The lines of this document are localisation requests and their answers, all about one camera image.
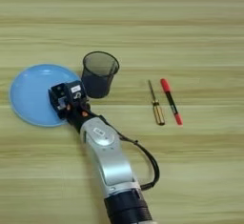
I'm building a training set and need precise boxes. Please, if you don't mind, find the yellow handled screwdriver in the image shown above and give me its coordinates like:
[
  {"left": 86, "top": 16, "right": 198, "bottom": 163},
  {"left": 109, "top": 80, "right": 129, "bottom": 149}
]
[{"left": 147, "top": 79, "right": 167, "bottom": 127}]

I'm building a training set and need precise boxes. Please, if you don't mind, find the red and black marker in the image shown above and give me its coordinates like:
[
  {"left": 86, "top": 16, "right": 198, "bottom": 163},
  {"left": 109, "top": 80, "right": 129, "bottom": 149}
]
[{"left": 159, "top": 77, "right": 184, "bottom": 127}]

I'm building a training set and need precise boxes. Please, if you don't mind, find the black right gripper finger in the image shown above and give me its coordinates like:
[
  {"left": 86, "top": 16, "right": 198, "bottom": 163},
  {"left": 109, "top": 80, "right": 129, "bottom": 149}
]
[{"left": 48, "top": 87, "right": 66, "bottom": 120}]

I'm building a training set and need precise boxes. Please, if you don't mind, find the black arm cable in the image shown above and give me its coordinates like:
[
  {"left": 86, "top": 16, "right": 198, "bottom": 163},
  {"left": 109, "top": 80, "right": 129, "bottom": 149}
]
[{"left": 94, "top": 114, "right": 161, "bottom": 192}]

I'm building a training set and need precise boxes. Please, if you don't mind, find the black mesh pen cup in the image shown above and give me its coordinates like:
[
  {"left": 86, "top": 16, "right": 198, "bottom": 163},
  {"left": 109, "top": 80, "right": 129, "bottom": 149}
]
[{"left": 80, "top": 51, "right": 121, "bottom": 99}]

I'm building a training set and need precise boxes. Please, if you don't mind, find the blue round plate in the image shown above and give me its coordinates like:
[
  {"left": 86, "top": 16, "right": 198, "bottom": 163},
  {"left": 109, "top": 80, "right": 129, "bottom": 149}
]
[{"left": 9, "top": 63, "right": 83, "bottom": 128}]

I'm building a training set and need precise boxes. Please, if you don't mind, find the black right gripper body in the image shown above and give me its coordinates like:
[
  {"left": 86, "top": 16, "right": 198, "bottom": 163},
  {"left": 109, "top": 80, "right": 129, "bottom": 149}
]
[{"left": 56, "top": 94, "right": 96, "bottom": 132}]

